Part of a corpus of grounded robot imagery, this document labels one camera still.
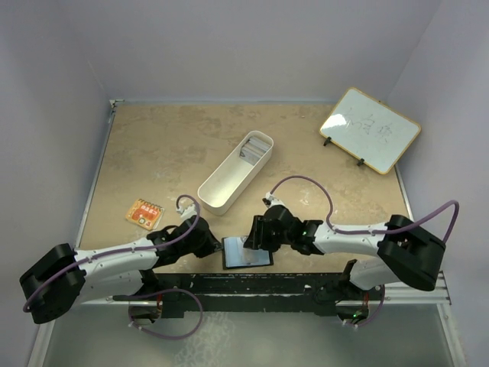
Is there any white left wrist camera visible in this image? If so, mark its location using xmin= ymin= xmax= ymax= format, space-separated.
xmin=176 ymin=203 xmax=200 ymax=221

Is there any small whiteboard yellow frame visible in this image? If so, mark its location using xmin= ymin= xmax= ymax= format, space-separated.
xmin=319 ymin=87 xmax=421 ymax=174

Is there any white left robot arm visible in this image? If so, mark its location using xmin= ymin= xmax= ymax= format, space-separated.
xmin=19 ymin=216 xmax=222 ymax=324

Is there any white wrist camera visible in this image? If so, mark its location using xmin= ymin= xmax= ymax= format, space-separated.
xmin=176 ymin=203 xmax=200 ymax=221
xmin=262 ymin=193 xmax=283 ymax=208

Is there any black leather card holder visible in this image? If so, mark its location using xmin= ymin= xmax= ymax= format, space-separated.
xmin=222 ymin=236 xmax=274 ymax=270

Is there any stack of cards in tray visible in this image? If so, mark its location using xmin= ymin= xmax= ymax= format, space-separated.
xmin=239 ymin=137 xmax=270 ymax=165

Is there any orange spiral notepad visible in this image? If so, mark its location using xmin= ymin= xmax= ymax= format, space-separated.
xmin=125 ymin=199 xmax=164 ymax=231

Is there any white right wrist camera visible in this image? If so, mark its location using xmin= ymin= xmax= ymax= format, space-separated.
xmin=262 ymin=193 xmax=283 ymax=208

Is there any credit card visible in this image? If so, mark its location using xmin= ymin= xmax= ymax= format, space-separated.
xmin=241 ymin=248 xmax=270 ymax=266

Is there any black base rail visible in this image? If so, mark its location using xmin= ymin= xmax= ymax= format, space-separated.
xmin=114 ymin=271 xmax=385 ymax=320

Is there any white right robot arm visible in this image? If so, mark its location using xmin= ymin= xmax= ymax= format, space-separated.
xmin=244 ymin=205 xmax=445 ymax=299

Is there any white plastic card tray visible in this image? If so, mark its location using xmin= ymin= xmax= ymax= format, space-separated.
xmin=198 ymin=131 xmax=274 ymax=216

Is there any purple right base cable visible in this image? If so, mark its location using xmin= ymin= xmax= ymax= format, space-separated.
xmin=342 ymin=284 xmax=385 ymax=330

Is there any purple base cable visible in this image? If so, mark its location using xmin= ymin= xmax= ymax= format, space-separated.
xmin=342 ymin=284 xmax=385 ymax=330
xmin=128 ymin=287 xmax=205 ymax=339

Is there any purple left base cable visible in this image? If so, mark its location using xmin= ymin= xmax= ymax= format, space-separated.
xmin=128 ymin=287 xmax=205 ymax=339

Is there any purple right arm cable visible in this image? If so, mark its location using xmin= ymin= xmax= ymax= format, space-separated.
xmin=269 ymin=174 xmax=459 ymax=245

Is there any aluminium frame rail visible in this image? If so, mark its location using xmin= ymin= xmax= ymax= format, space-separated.
xmin=381 ymin=164 xmax=454 ymax=307

